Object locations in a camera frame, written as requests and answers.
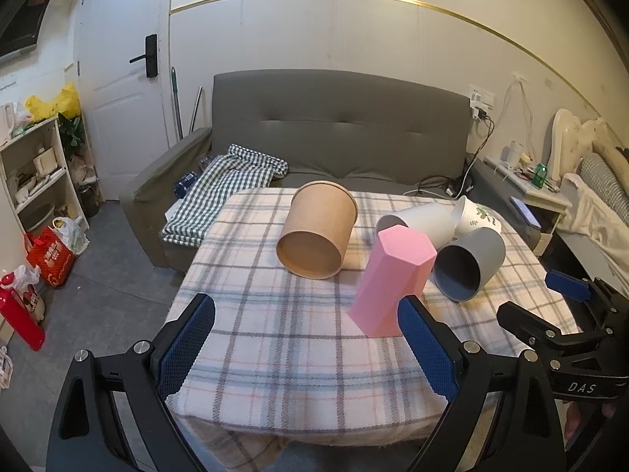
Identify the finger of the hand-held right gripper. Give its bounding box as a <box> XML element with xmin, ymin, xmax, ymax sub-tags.
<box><xmin>497</xmin><ymin>302</ymin><xmax>610</xmax><ymax>351</ymax></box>
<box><xmin>544</xmin><ymin>269</ymin><xmax>629</xmax><ymax>330</ymax></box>

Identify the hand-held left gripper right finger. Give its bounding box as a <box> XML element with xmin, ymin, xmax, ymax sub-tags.
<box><xmin>397</xmin><ymin>295</ymin><xmax>566</xmax><ymax>472</ymax></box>

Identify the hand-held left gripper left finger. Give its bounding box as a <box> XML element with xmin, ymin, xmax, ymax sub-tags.
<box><xmin>46</xmin><ymin>293</ymin><xmax>217</xmax><ymax>472</ymax></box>

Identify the brown paper cup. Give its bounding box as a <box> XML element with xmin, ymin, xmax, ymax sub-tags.
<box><xmin>276</xmin><ymin>181</ymin><xmax>358</xmax><ymax>281</ymax></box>

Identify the grey cup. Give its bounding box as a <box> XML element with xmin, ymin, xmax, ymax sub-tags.
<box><xmin>432</xmin><ymin>229</ymin><xmax>507</xmax><ymax>304</ymax></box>

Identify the pink hexagonal cup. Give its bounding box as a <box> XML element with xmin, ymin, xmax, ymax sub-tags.
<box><xmin>350</xmin><ymin>225</ymin><xmax>438</xmax><ymax>339</ymax></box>

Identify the white cup with plant print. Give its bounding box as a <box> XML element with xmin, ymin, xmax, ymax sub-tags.
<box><xmin>452</xmin><ymin>195</ymin><xmax>503</xmax><ymax>239</ymax></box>

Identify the plain white cup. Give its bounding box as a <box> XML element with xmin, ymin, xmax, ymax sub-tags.
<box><xmin>376</xmin><ymin>203</ymin><xmax>460</xmax><ymax>249</ymax></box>

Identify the person's right hand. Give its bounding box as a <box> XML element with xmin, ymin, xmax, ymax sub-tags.
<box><xmin>561</xmin><ymin>400</ymin><xmax>585</xmax><ymax>442</ymax></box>

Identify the white blanket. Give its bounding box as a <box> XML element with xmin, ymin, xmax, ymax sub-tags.
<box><xmin>557</xmin><ymin>173</ymin><xmax>629</xmax><ymax>301</ymax></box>

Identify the blue notebook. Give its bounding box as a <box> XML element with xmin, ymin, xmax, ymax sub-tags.
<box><xmin>510</xmin><ymin>195</ymin><xmax>541</xmax><ymax>229</ymax></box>

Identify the white nightstand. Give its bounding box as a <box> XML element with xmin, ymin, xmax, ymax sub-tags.
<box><xmin>484</xmin><ymin>155</ymin><xmax>573</xmax><ymax>256</ymax></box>

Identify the plaid tablecloth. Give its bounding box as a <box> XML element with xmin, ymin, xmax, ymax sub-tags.
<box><xmin>164</xmin><ymin>188</ymin><xmax>581</xmax><ymax>446</ymax></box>

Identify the grey patterned pillow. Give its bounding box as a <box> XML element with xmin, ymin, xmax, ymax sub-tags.
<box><xmin>580</xmin><ymin>152</ymin><xmax>629</xmax><ymax>227</ymax></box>

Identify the cream bed headboard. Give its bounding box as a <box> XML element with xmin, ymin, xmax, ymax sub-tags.
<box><xmin>546</xmin><ymin>108</ymin><xmax>629</xmax><ymax>183</ymax></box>

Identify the white plastic bag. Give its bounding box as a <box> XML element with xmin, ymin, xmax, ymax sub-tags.
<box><xmin>51</xmin><ymin>215</ymin><xmax>90</xmax><ymax>256</ymax></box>

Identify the small blue box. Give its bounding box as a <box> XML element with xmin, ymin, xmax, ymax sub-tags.
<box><xmin>174</xmin><ymin>172</ymin><xmax>200</xmax><ymax>199</ymax></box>

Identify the green checked cloth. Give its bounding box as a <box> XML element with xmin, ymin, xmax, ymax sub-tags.
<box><xmin>161</xmin><ymin>144</ymin><xmax>289</xmax><ymax>247</ymax></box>

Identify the white bag with red print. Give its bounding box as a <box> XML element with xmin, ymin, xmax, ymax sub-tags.
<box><xmin>12</xmin><ymin>265</ymin><xmax>46</xmax><ymax>320</ymax></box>

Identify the red paper bag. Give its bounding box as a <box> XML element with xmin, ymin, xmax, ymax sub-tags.
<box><xmin>26</xmin><ymin>226</ymin><xmax>76</xmax><ymax>288</ymax></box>

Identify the red bottle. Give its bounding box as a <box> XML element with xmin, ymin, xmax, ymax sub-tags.
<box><xmin>0</xmin><ymin>270</ymin><xmax>46</xmax><ymax>351</ymax></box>

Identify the dark waste bin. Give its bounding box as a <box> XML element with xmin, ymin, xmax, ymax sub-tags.
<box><xmin>79</xmin><ymin>182</ymin><xmax>101</xmax><ymax>218</ymax></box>

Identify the white open shelf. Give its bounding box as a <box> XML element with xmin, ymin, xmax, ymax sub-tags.
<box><xmin>0</xmin><ymin>117</ymin><xmax>90</xmax><ymax>237</ymax></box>

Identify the green plant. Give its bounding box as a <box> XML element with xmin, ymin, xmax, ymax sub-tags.
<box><xmin>58</xmin><ymin>113</ymin><xmax>86</xmax><ymax>160</ymax></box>

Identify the grey sofa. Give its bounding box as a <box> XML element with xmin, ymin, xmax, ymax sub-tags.
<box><xmin>120</xmin><ymin>70</ymin><xmax>487</xmax><ymax>271</ymax></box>

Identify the white door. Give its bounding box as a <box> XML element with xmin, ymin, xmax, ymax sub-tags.
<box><xmin>74</xmin><ymin>0</ymin><xmax>175</xmax><ymax>202</ymax></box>

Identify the yellow plastic bag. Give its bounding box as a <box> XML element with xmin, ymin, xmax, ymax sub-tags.
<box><xmin>24</xmin><ymin>83</ymin><xmax>81</xmax><ymax>120</ymax></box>

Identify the black cable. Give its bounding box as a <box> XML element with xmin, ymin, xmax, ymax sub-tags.
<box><xmin>447</xmin><ymin>118</ymin><xmax>495</xmax><ymax>196</ymax></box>

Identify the white cable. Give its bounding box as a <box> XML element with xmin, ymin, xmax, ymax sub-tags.
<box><xmin>500</xmin><ymin>76</ymin><xmax>537</xmax><ymax>158</ymax></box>

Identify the white wall power outlet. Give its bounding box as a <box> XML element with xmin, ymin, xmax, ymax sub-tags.
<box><xmin>468</xmin><ymin>83</ymin><xmax>495</xmax><ymax>121</ymax></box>

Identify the green mop handle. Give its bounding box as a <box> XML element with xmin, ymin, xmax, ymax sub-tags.
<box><xmin>170</xmin><ymin>66</ymin><xmax>184</xmax><ymax>141</ymax></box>

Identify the black door lock handle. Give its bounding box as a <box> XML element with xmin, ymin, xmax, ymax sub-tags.
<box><xmin>129</xmin><ymin>34</ymin><xmax>159</xmax><ymax>78</ymax></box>

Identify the black wall television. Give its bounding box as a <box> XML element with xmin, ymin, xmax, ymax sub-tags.
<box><xmin>0</xmin><ymin>0</ymin><xmax>67</xmax><ymax>65</ymax></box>

